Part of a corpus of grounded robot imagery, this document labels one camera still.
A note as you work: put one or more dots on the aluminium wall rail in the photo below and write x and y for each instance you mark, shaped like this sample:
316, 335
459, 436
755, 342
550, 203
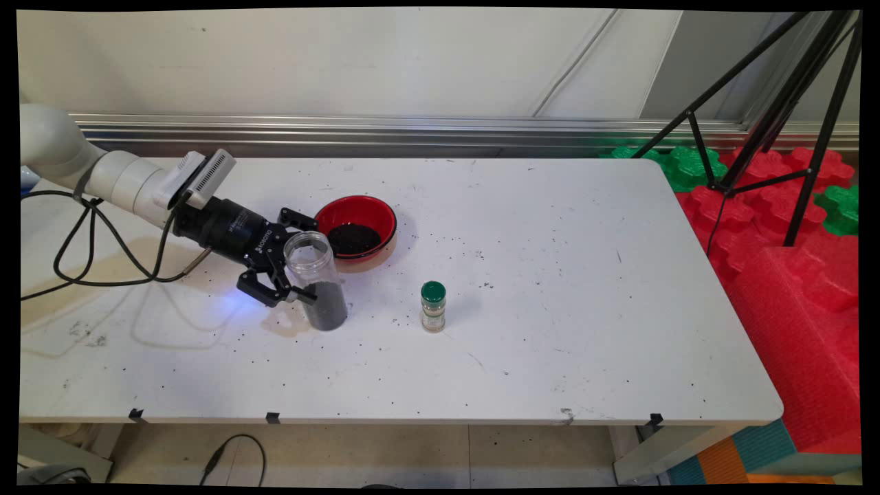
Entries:
412, 130

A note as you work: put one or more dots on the clear plastic jar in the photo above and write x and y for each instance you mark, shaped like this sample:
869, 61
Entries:
324, 309

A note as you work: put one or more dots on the green lidded spice bottle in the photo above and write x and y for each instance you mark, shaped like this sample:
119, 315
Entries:
433, 302

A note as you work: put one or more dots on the black tripod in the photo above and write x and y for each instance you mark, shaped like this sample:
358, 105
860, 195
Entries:
784, 100

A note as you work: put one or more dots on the black seed pile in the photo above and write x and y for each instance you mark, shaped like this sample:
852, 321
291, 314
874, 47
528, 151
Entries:
356, 239

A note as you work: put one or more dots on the teal foam mat tile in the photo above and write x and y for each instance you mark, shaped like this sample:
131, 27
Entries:
763, 443

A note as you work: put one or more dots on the red foam block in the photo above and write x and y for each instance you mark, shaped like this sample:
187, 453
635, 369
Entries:
835, 168
749, 220

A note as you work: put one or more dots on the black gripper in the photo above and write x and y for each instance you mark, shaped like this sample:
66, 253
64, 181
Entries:
230, 230

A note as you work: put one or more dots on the red bowl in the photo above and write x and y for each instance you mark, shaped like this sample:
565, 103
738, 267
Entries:
357, 208

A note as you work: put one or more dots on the orange foam mat tile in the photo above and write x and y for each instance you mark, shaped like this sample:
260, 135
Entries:
722, 464

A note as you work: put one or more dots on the red and green foam mats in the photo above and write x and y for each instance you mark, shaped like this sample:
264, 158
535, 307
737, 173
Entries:
797, 344

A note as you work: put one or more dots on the white table leg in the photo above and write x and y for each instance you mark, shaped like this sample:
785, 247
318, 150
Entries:
653, 460

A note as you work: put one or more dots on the green foam block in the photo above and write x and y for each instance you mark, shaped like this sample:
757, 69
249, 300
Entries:
622, 152
687, 168
840, 210

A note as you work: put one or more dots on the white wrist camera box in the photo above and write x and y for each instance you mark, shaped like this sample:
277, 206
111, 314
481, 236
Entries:
206, 175

